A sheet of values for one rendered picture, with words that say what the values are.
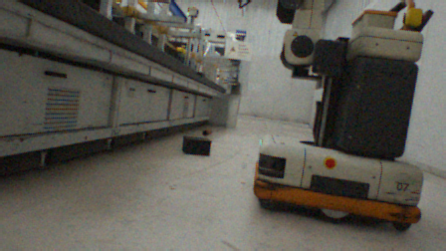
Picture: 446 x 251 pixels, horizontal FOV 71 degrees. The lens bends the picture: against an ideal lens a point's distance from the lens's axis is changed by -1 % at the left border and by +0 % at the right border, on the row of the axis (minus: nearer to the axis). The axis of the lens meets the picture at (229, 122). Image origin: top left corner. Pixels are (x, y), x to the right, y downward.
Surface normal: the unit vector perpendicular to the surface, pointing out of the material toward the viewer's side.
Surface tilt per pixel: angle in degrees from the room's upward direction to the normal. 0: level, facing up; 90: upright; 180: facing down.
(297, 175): 90
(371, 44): 90
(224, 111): 90
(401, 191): 90
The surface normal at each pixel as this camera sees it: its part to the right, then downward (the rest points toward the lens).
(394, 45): -0.10, 0.04
